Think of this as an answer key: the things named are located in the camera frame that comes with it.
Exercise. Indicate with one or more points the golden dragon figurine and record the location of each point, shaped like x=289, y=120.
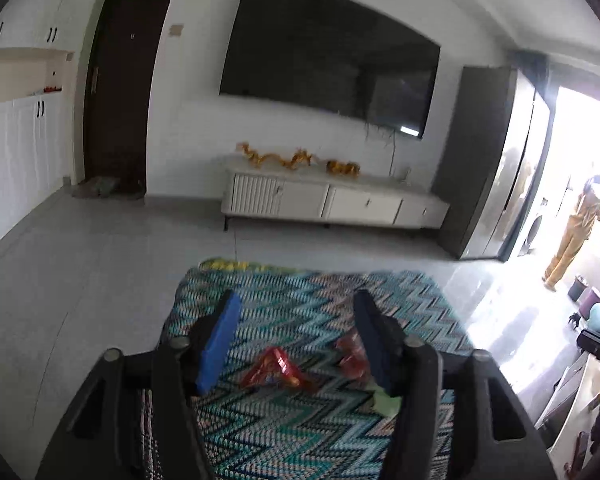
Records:
x=280, y=160

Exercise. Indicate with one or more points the washing machine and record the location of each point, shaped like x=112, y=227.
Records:
x=535, y=230

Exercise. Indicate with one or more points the small black toy figure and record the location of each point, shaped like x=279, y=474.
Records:
x=576, y=321

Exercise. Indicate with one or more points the white wall cupboards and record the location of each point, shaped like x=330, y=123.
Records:
x=15, y=135

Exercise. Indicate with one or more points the yellow patterned mat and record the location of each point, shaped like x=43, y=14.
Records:
x=230, y=265

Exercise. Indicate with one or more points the white tv cabinet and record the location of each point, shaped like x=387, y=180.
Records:
x=360, y=202

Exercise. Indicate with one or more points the green wrapper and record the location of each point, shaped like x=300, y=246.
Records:
x=385, y=403

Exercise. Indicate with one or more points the black wall television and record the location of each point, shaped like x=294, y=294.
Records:
x=325, y=50

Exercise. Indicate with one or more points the zigzag knitted blanket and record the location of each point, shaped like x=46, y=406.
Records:
x=290, y=310

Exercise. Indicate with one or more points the dark entrance door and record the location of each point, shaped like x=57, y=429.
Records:
x=120, y=90

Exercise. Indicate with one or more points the white table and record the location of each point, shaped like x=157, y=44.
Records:
x=572, y=420

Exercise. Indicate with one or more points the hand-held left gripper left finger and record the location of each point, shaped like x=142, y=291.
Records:
x=220, y=340

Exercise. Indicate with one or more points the silver refrigerator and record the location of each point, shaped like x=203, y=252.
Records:
x=475, y=160

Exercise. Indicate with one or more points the wall switch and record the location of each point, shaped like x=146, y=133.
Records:
x=177, y=30

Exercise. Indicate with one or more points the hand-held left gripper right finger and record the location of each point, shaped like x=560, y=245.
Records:
x=375, y=340

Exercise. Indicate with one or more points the golden tiger figurine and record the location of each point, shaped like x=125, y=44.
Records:
x=342, y=167

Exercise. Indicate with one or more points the red snack wrapper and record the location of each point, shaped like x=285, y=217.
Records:
x=351, y=360
x=275, y=367

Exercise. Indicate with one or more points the small dark bucket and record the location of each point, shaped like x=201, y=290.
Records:
x=577, y=289

